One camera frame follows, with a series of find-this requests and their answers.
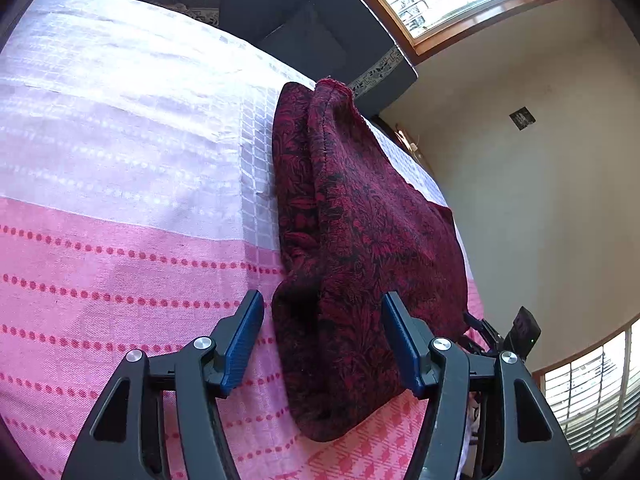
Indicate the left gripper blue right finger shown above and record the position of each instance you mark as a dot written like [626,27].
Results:
[518,437]

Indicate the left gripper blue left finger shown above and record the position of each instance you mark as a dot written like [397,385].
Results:
[123,437]

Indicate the dark red floral sweater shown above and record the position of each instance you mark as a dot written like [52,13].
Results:
[351,230]

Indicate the pink white checkered bedspread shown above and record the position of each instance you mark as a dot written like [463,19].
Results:
[137,202]

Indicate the blue grey square cushion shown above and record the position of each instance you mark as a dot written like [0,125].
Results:
[304,43]

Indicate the blue grey padded headboard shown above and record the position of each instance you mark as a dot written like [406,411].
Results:
[376,69]

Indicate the dark wall switch plate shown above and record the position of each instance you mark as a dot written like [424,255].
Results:
[522,118]

